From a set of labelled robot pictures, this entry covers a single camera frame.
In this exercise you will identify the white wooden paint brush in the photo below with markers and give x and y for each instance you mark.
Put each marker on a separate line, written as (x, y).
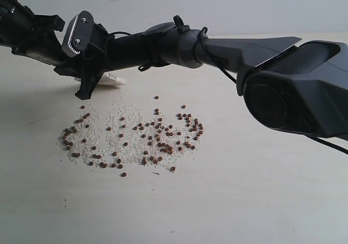
(107, 79)

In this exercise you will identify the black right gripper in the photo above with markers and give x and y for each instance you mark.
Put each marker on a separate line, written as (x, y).
(90, 57)

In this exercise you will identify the grains and brown pellets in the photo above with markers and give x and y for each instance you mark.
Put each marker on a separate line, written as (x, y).
(121, 133)

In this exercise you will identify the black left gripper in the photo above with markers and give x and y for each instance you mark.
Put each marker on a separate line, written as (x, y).
(35, 36)

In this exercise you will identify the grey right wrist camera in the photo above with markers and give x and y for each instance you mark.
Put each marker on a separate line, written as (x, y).
(78, 34)

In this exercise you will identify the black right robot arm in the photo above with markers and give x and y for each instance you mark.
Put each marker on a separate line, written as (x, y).
(287, 85)

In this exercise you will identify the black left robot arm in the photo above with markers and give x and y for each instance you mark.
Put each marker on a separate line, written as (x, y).
(8, 35)

